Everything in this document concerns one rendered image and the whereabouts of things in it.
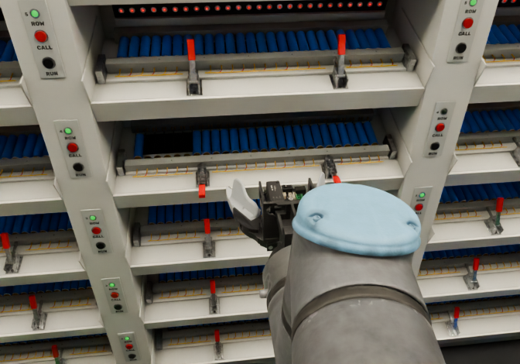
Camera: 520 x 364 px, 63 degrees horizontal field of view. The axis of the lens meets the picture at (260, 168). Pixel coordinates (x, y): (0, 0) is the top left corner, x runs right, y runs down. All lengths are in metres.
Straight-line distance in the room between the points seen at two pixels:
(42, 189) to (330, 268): 0.75
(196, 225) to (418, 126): 0.54
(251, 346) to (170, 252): 0.44
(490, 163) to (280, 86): 0.51
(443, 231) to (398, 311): 0.88
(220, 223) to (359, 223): 0.74
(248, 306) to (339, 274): 0.89
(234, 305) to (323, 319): 0.90
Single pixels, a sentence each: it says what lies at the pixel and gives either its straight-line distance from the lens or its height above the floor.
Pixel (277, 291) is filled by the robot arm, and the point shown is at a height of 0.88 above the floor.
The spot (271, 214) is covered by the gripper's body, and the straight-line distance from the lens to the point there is 0.53.
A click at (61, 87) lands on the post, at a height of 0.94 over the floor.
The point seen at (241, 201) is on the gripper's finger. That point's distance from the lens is 0.61.
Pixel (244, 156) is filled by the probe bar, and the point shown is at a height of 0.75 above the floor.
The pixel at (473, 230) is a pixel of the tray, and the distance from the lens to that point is 1.18.
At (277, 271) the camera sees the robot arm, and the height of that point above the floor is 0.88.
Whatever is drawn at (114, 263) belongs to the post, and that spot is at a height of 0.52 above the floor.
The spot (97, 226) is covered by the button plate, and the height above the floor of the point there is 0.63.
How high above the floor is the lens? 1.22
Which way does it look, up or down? 34 degrees down
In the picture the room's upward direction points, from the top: straight up
